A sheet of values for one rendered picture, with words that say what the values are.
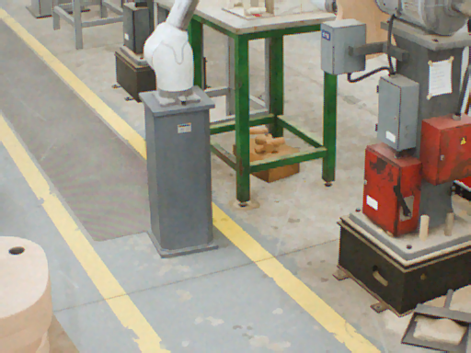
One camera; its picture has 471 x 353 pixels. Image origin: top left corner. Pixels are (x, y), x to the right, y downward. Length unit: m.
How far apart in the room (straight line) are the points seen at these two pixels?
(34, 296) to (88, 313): 1.93
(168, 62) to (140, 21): 2.19
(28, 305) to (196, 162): 2.26
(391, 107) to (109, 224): 1.61
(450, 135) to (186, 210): 1.27
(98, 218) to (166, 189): 0.63
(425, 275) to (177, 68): 1.35
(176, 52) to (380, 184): 1.02
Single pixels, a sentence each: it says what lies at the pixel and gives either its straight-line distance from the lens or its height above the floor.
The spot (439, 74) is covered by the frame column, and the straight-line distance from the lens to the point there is 3.43.
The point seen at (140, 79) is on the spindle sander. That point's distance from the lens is 5.91.
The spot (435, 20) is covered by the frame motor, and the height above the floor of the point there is 1.19.
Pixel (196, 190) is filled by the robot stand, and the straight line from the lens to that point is 3.94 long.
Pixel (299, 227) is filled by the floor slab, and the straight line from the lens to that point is 4.28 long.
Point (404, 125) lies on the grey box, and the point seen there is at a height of 0.77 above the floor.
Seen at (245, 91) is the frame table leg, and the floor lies 0.61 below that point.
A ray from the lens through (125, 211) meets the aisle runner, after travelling 4.46.
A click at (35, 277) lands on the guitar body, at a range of 1.82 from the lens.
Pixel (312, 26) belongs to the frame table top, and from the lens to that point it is 4.33.
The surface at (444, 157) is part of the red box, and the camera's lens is 3.42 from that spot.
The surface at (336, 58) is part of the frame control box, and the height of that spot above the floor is 0.99.
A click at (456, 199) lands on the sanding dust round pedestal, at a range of 4.64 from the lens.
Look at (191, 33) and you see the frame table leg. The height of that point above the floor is 0.77.
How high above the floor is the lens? 1.99
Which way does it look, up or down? 24 degrees down
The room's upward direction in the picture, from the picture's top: 1 degrees counter-clockwise
